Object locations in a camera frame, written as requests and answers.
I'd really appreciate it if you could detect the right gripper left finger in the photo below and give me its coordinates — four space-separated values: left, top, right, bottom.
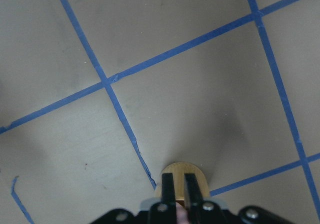
161 173 176 206

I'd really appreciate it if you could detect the bamboo wooden cup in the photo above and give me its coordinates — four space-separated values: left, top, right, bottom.
154 161 210 207

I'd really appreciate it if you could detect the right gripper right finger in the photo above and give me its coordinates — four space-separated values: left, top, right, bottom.
184 173 203 207

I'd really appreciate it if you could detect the pink chopstick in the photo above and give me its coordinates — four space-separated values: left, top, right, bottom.
176 202 189 224

